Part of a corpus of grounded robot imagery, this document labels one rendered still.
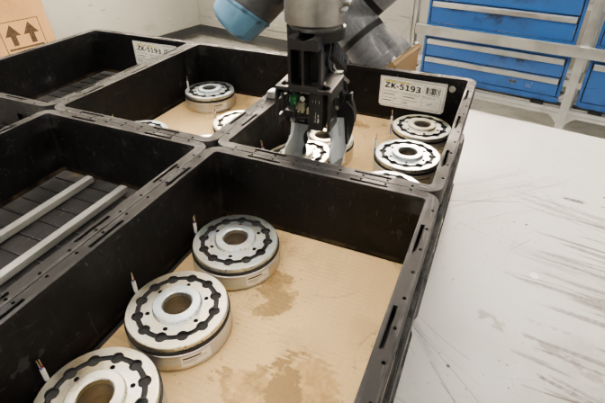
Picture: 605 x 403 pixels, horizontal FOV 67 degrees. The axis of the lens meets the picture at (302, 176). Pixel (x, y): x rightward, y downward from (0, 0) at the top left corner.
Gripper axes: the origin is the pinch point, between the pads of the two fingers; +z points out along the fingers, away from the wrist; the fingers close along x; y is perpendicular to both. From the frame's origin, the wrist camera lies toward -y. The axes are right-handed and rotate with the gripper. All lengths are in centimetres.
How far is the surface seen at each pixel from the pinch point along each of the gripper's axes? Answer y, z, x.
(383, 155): -8.2, 2.0, 8.1
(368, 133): -20.8, 5.1, 3.3
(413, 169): -4.9, 1.8, 13.3
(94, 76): -30, 5, -68
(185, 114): -16.9, 5.0, -33.6
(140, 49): -33, -2, -54
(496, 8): -194, 16, 30
